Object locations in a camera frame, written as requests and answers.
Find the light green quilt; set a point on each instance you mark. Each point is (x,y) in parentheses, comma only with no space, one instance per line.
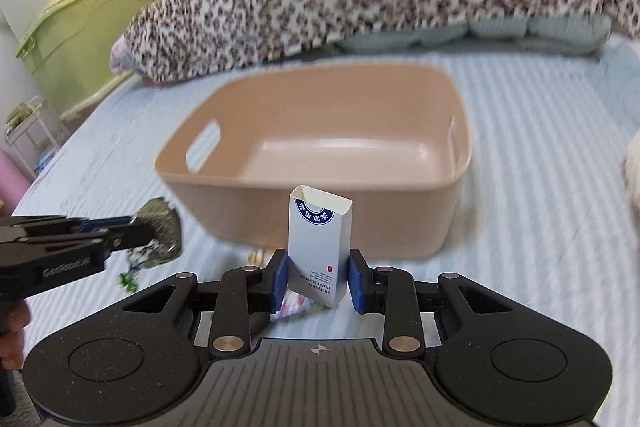
(572,35)

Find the white blue paper box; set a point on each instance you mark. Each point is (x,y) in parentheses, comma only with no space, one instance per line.
(319,237)

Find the green plastic storage bin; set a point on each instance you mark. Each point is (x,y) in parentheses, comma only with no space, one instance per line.
(67,51)

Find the dark foil snack packet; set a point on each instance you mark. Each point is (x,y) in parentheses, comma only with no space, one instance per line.
(166,244)

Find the beige plastic storage basket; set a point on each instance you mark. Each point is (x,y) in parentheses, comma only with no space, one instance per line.
(392,137)

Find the pink fabric bundle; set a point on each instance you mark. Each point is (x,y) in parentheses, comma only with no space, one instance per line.
(120,57)

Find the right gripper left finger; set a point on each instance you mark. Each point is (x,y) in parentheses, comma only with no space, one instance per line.
(245,300)

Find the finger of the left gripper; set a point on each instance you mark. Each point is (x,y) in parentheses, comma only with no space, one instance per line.
(121,237)
(103,223)

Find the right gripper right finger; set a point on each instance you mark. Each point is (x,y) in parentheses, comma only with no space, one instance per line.
(389,292)

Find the person's left hand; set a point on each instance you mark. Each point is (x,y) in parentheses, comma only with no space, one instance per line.
(12,341)

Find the white plush toy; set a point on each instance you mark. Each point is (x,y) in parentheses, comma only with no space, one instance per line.
(631,172)

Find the white wire rack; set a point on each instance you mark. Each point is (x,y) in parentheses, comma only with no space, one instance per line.
(34,134)

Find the pink rolled mat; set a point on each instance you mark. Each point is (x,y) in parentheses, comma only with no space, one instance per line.
(13,184)

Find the blue striped bed sheet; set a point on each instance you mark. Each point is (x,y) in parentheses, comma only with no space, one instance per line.
(544,216)

